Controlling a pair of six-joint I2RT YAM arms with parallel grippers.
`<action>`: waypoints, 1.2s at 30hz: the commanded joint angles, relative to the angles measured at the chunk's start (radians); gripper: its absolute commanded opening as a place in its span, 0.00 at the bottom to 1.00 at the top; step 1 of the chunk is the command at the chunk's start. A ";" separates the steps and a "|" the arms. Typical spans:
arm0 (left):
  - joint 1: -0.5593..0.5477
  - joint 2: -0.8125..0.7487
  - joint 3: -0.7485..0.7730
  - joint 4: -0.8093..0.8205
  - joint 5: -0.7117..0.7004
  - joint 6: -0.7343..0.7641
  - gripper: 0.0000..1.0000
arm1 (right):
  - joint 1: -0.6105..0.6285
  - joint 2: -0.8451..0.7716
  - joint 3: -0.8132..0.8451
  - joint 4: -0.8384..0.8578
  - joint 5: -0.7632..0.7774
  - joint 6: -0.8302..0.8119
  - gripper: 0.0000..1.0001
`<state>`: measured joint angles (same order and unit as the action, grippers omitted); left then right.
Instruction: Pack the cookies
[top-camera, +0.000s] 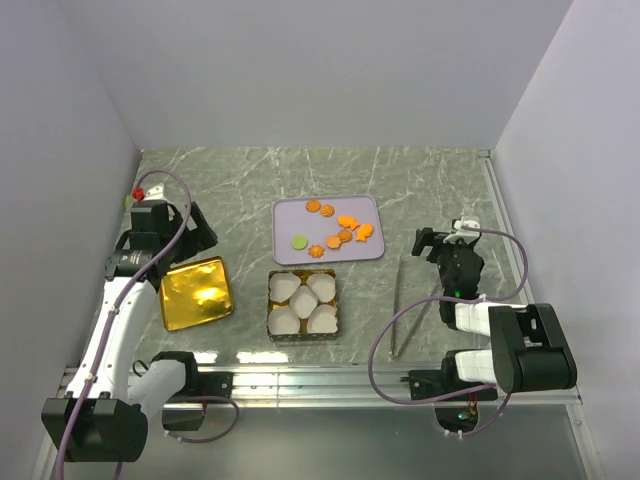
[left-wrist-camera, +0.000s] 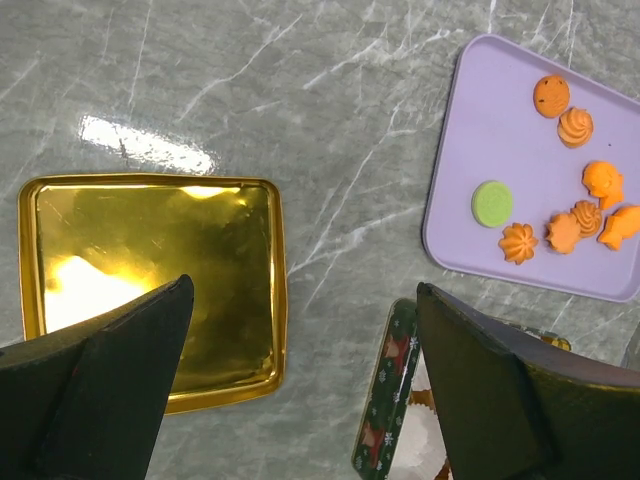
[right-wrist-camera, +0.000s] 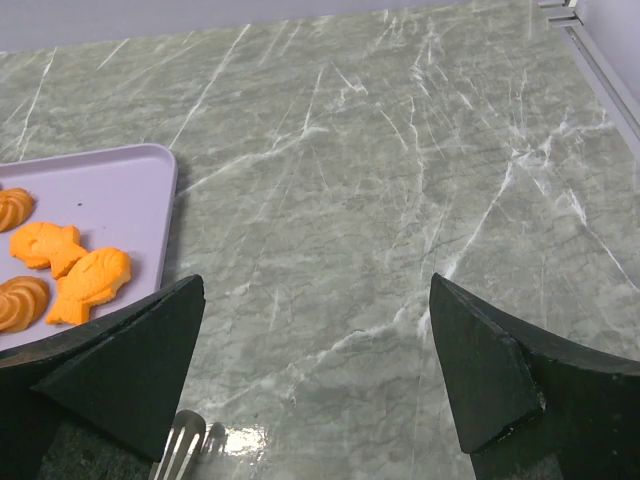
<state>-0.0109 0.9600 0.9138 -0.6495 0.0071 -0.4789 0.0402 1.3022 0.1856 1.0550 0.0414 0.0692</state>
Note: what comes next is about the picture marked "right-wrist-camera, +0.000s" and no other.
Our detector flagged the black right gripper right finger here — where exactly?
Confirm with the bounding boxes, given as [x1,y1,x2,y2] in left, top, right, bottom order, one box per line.
[429,274,639,479]

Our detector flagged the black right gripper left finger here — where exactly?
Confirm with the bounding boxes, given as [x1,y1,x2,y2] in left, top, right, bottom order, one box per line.
[1,275,205,479]

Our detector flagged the metal tongs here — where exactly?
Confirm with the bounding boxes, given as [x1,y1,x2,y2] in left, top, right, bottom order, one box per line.
[148,410,206,480]

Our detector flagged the orange fish cookie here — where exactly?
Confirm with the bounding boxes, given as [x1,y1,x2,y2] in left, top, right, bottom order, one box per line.
[9,222,88,280]
[46,247,131,326]

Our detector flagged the orange swirl cookie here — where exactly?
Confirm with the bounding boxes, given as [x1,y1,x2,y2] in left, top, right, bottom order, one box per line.
[1,276,50,333]
[0,188,35,232]

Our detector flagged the lavender plastic tray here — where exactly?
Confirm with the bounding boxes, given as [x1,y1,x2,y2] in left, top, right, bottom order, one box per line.
[0,143,180,351]

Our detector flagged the aluminium frame rail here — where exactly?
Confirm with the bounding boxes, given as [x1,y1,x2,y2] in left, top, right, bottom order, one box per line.
[537,0,639,137]

